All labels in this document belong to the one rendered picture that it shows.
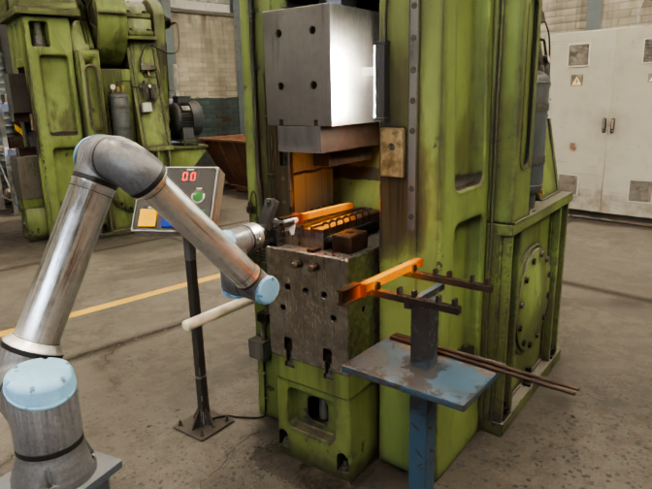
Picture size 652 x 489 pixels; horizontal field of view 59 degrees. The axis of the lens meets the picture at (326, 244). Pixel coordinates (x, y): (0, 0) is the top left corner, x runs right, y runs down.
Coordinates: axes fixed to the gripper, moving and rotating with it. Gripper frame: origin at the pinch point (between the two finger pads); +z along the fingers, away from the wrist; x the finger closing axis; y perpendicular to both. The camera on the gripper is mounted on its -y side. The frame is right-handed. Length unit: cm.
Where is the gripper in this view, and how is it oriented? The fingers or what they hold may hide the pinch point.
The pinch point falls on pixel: (293, 217)
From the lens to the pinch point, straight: 208.8
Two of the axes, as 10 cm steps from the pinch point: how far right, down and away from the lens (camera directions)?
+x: 8.1, 1.4, -5.8
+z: 5.9, -2.3, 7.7
